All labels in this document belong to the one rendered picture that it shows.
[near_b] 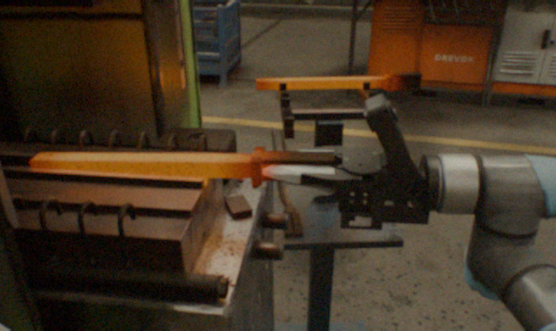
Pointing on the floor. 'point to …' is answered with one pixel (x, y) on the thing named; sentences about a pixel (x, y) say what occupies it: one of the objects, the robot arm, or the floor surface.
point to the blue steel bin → (218, 37)
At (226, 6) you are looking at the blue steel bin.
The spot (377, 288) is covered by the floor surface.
